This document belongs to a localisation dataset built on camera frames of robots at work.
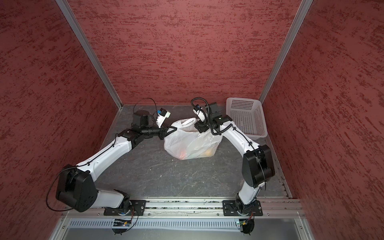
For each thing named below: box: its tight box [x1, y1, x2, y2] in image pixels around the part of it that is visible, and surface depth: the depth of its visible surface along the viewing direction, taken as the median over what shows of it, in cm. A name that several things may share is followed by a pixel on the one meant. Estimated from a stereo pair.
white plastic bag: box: [164, 117, 223, 160], surface depth 86 cm
